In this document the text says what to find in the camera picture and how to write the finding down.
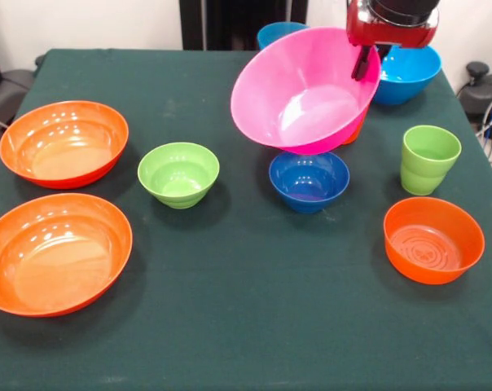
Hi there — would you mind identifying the small light blue bowl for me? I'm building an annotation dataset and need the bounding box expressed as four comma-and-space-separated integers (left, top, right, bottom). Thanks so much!
257, 22, 309, 51

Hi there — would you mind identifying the small orange bowl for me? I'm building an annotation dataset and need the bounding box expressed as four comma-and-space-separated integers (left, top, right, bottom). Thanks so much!
383, 196, 486, 286

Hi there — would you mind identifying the dark blue bowl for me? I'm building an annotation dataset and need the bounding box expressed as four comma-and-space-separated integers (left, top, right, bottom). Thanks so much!
269, 151, 351, 214

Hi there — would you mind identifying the green bowl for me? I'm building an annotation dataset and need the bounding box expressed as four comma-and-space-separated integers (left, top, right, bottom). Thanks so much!
137, 142, 221, 210

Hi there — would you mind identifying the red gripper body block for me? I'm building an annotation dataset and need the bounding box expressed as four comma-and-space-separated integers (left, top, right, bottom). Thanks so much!
345, 0, 441, 50

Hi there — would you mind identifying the orange cup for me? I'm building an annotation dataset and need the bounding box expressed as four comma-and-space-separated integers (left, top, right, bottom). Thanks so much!
340, 108, 370, 146

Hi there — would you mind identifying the dark green tablecloth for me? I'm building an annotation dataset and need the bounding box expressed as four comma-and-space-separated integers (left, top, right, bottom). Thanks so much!
0, 48, 492, 391

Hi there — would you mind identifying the large light blue bowl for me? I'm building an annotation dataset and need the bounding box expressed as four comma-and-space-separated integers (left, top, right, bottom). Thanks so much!
371, 44, 443, 107

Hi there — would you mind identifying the large pink bowl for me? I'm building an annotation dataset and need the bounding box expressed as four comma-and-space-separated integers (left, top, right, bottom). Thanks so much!
230, 26, 382, 156

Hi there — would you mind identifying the green cup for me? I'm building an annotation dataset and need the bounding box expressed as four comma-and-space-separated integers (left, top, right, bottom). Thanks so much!
399, 125, 463, 196

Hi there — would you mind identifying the dark grey floor base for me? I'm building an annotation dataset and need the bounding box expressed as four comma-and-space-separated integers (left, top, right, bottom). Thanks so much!
0, 55, 47, 120
457, 60, 492, 123

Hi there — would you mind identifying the large orange bowl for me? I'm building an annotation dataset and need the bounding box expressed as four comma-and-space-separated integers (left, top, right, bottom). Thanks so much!
0, 100, 130, 190
0, 192, 134, 319

